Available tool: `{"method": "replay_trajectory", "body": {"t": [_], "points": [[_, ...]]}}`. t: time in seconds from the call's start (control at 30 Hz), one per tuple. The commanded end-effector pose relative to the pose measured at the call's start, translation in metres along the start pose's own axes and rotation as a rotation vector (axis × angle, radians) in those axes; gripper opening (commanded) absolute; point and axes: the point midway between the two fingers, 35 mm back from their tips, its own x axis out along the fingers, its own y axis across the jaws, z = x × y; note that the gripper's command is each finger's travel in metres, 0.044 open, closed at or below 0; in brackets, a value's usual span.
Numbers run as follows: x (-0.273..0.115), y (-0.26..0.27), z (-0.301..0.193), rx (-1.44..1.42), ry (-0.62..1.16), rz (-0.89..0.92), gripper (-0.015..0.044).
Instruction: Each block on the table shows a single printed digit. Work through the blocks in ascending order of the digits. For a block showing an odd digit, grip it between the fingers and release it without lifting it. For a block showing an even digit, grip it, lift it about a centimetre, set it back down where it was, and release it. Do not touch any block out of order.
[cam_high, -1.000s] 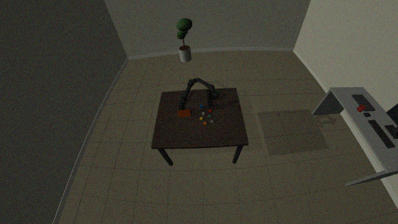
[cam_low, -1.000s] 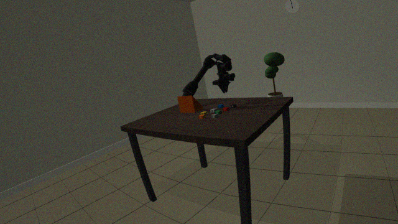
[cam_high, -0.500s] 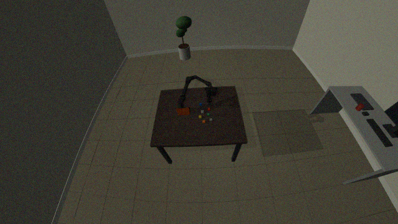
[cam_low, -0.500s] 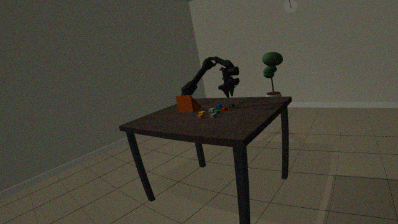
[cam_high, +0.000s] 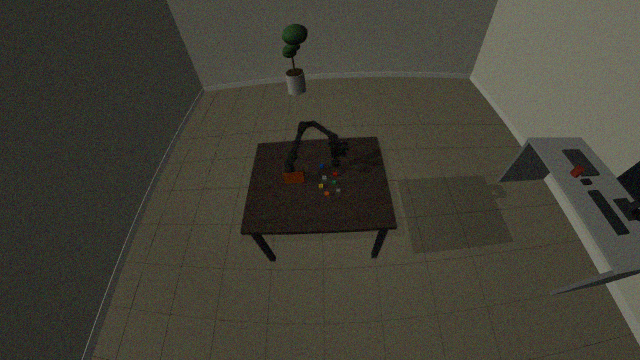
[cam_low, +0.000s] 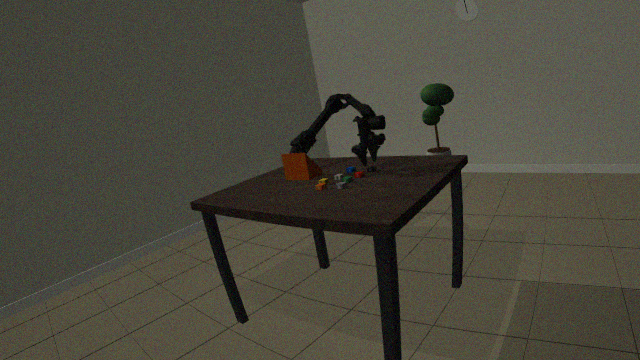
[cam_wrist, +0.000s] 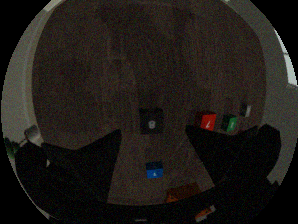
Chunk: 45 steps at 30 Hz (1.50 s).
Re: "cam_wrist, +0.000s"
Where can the blue block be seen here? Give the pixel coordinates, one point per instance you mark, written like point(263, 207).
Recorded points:
point(155, 169)

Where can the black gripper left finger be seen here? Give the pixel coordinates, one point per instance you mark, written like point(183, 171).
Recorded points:
point(92, 164)

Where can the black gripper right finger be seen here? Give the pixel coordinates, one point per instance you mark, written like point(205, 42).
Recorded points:
point(217, 151)

